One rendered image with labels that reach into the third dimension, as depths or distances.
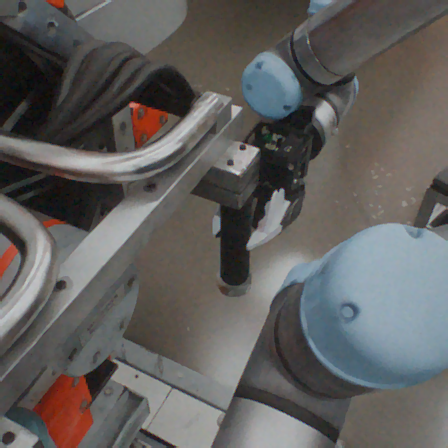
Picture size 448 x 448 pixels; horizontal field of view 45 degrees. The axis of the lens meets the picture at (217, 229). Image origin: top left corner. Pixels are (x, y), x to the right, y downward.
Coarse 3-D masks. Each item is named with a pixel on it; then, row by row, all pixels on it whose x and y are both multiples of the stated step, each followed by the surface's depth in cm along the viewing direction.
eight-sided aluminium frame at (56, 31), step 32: (0, 0) 47; (32, 0) 51; (0, 32) 54; (32, 32) 52; (64, 32) 56; (64, 64) 64; (128, 128) 73; (96, 192) 80; (128, 192) 78; (96, 224) 82; (32, 384) 73
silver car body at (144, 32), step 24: (72, 0) 86; (96, 0) 91; (120, 0) 97; (144, 0) 104; (168, 0) 111; (96, 24) 93; (120, 24) 99; (144, 24) 106; (168, 24) 114; (144, 48) 109
